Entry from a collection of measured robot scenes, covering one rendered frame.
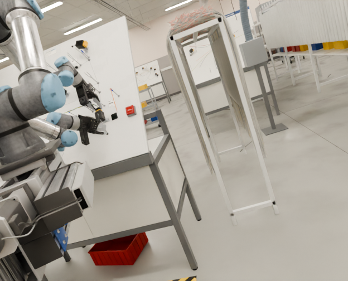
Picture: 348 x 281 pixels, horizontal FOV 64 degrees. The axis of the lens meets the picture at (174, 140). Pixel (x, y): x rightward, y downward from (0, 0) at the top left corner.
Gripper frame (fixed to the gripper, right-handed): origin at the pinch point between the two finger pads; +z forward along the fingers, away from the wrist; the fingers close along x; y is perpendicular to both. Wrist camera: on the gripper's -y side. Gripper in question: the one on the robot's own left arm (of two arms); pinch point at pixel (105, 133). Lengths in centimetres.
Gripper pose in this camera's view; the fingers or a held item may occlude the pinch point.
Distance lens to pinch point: 169.9
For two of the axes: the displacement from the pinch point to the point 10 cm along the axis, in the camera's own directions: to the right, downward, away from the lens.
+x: -7.3, -3.0, 6.1
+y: 3.2, -9.5, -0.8
